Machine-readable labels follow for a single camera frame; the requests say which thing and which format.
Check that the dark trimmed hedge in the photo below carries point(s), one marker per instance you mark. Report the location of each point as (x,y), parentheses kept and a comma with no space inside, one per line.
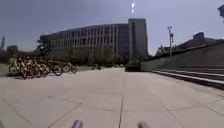
(132,65)

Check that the row of trees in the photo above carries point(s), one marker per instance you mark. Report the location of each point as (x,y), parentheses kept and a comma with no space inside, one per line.
(90,56)

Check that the large grey curved building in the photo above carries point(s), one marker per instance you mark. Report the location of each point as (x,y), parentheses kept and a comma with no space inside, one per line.
(106,38)

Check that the grey stone slab plaza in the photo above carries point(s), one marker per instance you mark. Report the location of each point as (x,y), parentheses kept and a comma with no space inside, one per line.
(110,96)

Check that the lamp pole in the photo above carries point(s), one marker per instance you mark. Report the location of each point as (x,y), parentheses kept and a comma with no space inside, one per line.
(170,40)

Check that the robot's own part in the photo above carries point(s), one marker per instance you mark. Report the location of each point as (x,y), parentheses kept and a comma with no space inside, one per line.
(77,124)
(143,125)

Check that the dark tall tree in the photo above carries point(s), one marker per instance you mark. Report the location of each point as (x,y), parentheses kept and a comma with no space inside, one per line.
(44,45)

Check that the row of parked bicycles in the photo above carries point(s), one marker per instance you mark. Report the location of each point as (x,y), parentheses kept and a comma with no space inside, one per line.
(33,68)

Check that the wide grey stone steps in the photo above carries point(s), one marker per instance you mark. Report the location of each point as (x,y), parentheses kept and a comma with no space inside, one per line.
(200,71)

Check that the low building with dark roof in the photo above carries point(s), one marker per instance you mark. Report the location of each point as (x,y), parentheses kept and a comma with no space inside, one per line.
(200,40)

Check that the dark multi-storey building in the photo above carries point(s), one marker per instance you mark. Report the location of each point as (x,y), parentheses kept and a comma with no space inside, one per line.
(221,10)

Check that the grey concrete wall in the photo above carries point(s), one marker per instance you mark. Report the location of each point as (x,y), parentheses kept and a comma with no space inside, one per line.
(156,63)

